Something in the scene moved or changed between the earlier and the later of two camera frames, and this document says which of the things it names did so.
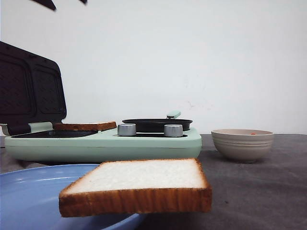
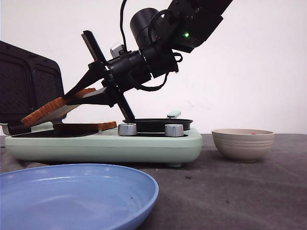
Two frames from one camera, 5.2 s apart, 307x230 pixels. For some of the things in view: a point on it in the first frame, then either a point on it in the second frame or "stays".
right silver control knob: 173,130 stays
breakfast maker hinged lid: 32,97 stays
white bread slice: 165,186 -> 58,109
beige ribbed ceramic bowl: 243,145 stays
